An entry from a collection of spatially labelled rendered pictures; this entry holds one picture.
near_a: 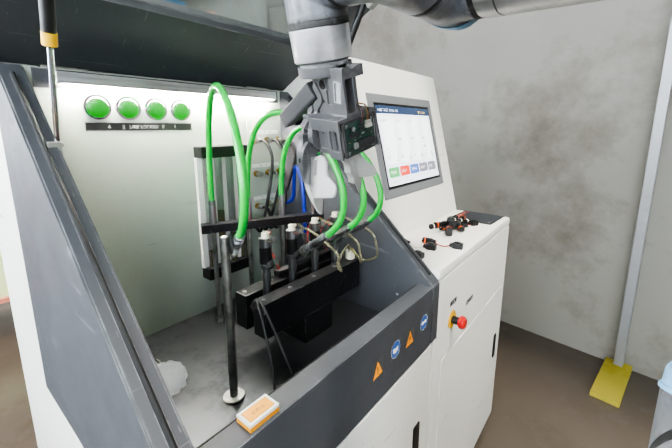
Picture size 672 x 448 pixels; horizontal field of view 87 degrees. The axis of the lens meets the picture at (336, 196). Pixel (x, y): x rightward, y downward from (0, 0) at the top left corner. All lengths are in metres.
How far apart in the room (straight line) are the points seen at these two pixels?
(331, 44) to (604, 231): 2.22
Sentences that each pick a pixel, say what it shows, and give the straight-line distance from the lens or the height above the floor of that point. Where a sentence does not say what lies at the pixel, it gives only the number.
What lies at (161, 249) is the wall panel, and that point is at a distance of 0.99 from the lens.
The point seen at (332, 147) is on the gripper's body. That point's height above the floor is 1.31.
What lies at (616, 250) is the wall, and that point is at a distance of 2.52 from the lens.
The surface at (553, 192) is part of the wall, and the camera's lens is 2.53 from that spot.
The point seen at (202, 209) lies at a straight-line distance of 1.01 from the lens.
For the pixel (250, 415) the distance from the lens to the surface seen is 0.57.
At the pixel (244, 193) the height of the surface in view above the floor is 1.24.
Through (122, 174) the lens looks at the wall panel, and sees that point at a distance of 0.93.
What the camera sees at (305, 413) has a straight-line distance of 0.63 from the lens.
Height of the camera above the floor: 1.34
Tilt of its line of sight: 11 degrees down
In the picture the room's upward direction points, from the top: straight up
